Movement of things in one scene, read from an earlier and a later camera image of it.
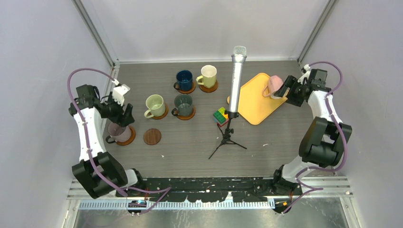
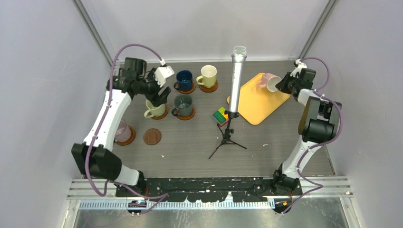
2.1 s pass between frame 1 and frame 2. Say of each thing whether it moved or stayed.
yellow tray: stayed
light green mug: stayed
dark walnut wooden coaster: stayed
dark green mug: stayed
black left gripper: moved
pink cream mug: moved
